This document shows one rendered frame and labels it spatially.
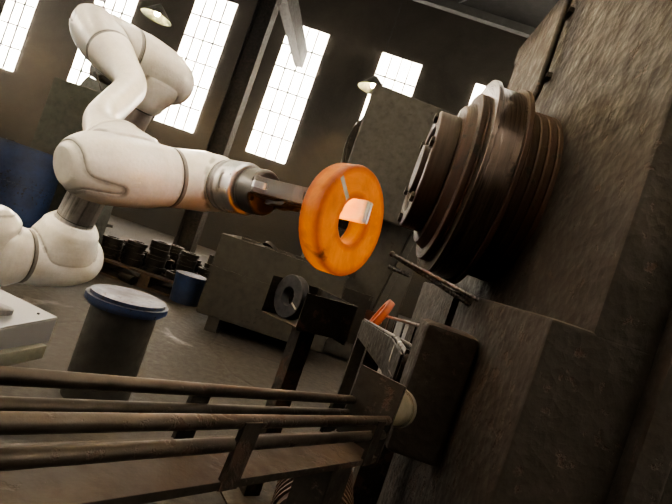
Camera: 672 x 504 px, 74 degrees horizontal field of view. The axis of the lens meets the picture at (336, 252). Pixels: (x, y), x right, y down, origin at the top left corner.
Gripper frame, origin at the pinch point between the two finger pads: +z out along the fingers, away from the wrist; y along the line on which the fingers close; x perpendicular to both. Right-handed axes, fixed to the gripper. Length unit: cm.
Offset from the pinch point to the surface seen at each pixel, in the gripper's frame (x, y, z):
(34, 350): -53, -8, -95
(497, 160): 19.7, -31.1, 7.3
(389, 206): 54, -262, -154
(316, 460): -29.6, 6.2, 10.6
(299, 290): -19, -67, -59
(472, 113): 31.2, -36.3, -2.6
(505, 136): 24.7, -31.8, 7.2
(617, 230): 7.3, -19.1, 30.2
